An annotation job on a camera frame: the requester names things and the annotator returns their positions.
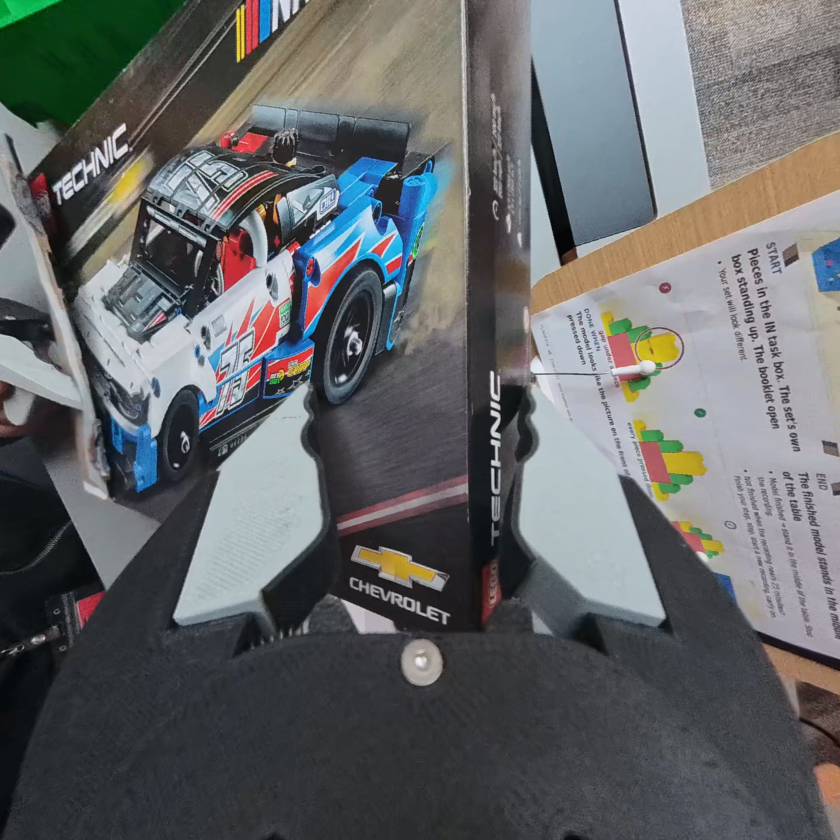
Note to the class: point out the race car lego box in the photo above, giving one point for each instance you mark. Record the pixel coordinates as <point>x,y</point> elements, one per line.
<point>394,262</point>

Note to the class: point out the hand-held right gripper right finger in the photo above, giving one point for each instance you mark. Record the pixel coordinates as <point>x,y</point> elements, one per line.
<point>584,525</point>

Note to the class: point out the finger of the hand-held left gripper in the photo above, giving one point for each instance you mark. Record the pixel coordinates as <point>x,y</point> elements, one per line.
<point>33,367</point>

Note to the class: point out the wooden instruction sign board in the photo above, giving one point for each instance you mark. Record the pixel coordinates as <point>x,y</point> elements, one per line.
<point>754,394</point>

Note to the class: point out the green plastic bin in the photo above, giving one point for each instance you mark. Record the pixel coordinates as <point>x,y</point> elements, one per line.
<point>65,52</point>

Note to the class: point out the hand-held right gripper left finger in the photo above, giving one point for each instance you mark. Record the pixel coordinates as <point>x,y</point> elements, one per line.
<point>256,525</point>

